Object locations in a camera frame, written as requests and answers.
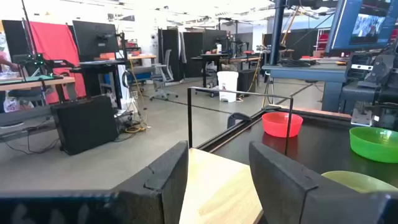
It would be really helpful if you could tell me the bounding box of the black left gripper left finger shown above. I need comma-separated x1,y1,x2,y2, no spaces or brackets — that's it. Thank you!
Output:
0,140,190,224

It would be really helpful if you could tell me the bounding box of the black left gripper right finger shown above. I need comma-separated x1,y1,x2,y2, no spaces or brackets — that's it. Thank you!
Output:
248,141,398,224

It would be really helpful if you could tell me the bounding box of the small red plastic bowl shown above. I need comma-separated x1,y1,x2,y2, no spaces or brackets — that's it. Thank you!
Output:
262,111,304,138

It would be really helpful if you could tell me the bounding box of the small yellow plastic bowl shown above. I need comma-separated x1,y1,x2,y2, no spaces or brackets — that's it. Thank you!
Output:
322,170,398,194

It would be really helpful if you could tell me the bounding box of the small green plastic bowl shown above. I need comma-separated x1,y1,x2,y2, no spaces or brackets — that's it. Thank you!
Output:
349,126,398,164

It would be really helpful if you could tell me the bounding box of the black table mat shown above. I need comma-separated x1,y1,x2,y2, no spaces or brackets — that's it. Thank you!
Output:
213,114,398,189

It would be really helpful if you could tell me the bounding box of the black table clamp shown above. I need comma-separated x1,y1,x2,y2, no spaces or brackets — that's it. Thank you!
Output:
226,112,252,129

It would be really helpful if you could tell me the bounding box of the black computer case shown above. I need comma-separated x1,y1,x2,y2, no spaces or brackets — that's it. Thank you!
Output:
51,95,119,156

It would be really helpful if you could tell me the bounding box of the black trash bin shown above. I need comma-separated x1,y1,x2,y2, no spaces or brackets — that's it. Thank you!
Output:
236,68,257,94

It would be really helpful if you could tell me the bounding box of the grey monitor cart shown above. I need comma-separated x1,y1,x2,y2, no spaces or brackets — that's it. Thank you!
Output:
262,60,355,113

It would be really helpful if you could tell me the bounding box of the white trash bin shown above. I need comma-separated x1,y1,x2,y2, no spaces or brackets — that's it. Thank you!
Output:
216,70,239,103

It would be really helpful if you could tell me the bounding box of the grey office chair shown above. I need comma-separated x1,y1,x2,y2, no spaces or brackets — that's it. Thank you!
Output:
149,49,180,101

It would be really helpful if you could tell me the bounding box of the black partition panel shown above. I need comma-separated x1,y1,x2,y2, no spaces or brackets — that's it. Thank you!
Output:
157,27,184,82

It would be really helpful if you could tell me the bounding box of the black desk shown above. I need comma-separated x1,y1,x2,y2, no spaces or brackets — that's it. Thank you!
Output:
191,53,231,97

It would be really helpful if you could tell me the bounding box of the dark monitor pole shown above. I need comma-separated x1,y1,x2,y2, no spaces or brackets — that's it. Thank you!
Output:
269,0,286,66

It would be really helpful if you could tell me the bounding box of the wooden desk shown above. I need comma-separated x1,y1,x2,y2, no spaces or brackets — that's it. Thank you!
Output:
0,76,76,103

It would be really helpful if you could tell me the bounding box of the black monitor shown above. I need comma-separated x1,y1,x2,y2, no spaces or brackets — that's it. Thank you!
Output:
72,20,121,62

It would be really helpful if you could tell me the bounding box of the blue screen monitor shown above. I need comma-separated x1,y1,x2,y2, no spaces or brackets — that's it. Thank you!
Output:
325,0,398,54

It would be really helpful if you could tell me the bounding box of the red fabric panel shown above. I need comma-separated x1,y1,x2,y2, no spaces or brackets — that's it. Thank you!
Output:
29,21,88,105

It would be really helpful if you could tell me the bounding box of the person's hand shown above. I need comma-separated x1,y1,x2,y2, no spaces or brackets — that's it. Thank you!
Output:
0,51,19,71

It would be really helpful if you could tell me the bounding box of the yellow floor cable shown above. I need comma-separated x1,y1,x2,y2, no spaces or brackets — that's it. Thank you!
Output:
124,58,149,134

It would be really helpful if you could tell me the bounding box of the coiled black cable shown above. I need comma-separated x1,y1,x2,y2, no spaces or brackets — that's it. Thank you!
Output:
279,58,312,68

